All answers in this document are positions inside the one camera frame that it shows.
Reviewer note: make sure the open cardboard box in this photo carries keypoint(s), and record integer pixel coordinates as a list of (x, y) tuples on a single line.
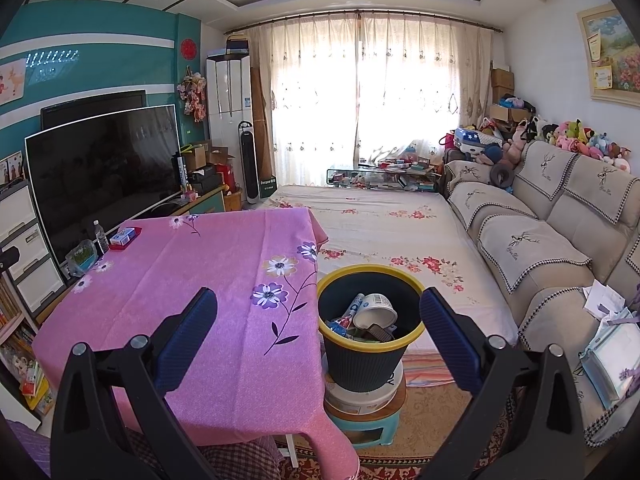
[(218, 155), (199, 156)]

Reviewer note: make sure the white table leg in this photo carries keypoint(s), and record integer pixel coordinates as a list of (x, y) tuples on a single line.
[(292, 452)]

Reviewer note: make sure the brown cardboard panel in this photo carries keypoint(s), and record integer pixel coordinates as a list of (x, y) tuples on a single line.
[(261, 120)]

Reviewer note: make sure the round red wall ornament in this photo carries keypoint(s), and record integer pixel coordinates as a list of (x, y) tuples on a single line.
[(188, 48)]

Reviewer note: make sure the photo frame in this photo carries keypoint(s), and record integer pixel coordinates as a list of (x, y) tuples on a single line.
[(12, 167)]

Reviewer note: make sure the cluttered glass coffee table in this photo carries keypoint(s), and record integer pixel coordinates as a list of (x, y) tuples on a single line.
[(390, 172)]

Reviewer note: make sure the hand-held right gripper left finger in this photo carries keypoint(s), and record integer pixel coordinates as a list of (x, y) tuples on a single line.
[(187, 340)]

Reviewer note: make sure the cartoon wall picture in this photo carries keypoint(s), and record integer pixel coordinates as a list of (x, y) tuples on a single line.
[(12, 82)]

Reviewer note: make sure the shelf of colourful books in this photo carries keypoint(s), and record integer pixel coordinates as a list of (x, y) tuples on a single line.
[(20, 350)]

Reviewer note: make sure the curtain rod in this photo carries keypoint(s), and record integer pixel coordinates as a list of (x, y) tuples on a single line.
[(465, 24)]

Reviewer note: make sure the closed cardboard box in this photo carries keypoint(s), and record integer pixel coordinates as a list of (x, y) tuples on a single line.
[(503, 78), (503, 96)]

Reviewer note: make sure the patterned rug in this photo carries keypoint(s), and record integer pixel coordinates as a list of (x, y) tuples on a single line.
[(440, 410)]

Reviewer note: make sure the brown plastic tray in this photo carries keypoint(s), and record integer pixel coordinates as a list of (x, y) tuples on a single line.
[(381, 332)]

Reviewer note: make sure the small black printed box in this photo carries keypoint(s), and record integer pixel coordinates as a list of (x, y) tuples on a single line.
[(267, 187)]

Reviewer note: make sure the beige sofa with deer covers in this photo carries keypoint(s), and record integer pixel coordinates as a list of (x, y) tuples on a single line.
[(525, 245)]

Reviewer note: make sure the framed flower painting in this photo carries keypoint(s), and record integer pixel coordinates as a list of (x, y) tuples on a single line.
[(612, 50)]

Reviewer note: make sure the hanging artificial flower decoration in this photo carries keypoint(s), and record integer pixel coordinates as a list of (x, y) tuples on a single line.
[(192, 95)]

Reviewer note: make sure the white toothpaste tube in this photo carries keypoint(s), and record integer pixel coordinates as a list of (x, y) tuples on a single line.
[(355, 307)]

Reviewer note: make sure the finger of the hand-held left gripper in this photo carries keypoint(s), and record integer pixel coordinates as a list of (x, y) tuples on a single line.
[(10, 258)]

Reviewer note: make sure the pile of plush toys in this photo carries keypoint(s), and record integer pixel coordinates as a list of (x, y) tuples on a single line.
[(580, 137)]

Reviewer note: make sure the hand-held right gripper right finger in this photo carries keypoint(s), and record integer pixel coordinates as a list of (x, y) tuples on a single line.
[(450, 340)]

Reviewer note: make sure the small black television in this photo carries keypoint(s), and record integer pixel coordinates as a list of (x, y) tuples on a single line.
[(90, 105)]

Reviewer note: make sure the clear plastic container with greens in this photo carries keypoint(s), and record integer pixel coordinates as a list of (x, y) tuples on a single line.
[(82, 259)]

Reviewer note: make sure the red bag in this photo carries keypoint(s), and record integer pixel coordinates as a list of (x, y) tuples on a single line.
[(228, 177)]

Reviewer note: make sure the clear water bottle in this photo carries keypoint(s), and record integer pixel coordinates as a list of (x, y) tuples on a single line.
[(101, 240)]

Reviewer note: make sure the pink floral tablecloth table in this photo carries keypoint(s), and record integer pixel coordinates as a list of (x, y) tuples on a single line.
[(200, 270)]

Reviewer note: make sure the black storage box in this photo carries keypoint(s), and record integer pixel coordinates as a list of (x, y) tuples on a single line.
[(207, 180)]

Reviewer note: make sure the sheer embroidered curtains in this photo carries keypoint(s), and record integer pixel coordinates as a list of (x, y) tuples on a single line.
[(325, 90)]

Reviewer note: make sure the teal wooden television stand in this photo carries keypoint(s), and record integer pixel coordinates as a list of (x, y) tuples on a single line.
[(210, 202)]

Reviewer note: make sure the person's purple checkered garment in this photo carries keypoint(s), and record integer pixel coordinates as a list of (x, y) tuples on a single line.
[(22, 452)]

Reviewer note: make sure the white plastic bucket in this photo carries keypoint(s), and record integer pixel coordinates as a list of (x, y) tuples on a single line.
[(360, 400)]

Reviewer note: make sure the black shuttlecock tube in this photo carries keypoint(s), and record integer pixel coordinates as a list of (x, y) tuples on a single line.
[(180, 172)]

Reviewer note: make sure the grey neck pillow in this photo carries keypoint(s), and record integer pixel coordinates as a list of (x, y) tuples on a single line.
[(501, 175)]

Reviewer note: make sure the person's plaid trousers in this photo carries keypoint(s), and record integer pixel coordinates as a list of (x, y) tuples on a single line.
[(225, 462)]

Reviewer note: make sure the black yellow-rimmed trash bin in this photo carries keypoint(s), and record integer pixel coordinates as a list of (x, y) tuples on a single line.
[(360, 370)]

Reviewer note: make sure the white yogurt cup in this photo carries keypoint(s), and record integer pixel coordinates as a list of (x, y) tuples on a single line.
[(377, 310)]

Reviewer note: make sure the blue star print plush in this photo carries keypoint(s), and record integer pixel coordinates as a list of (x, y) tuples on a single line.
[(472, 142)]

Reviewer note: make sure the small blue white box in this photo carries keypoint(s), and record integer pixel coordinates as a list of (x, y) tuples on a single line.
[(123, 236)]

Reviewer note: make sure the teal plastic stool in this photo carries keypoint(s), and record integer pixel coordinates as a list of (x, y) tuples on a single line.
[(370, 430)]

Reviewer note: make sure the cardboard box with clothes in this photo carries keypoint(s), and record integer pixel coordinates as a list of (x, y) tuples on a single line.
[(507, 110)]

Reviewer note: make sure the red tray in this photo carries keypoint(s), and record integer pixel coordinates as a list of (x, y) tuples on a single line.
[(137, 232)]

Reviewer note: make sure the white papers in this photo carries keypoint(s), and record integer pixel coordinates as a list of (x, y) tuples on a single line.
[(602, 300)]

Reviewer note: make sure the white drawer cabinet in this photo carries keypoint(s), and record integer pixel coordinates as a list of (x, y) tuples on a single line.
[(25, 260)]

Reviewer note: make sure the black tower fan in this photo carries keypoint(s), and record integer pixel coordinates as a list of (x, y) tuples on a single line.
[(248, 160)]

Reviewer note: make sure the large curved television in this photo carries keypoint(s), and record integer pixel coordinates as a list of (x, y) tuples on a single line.
[(100, 175)]

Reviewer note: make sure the white standing air conditioner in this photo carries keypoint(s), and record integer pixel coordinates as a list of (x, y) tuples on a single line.
[(227, 90)]

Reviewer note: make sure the wicker basket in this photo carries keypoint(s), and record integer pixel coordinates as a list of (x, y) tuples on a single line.
[(233, 201)]

